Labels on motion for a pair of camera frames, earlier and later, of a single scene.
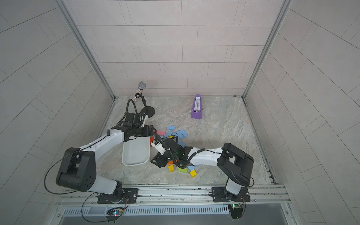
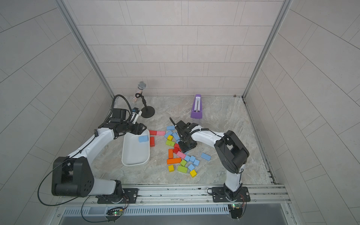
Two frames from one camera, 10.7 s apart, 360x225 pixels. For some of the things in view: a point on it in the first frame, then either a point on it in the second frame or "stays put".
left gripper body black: (140, 131) → (129, 127)
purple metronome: (197, 112) stays put
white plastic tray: (136, 151) stays put
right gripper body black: (168, 155) → (185, 145)
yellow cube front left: (171, 168) stays put
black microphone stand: (149, 110) stays put
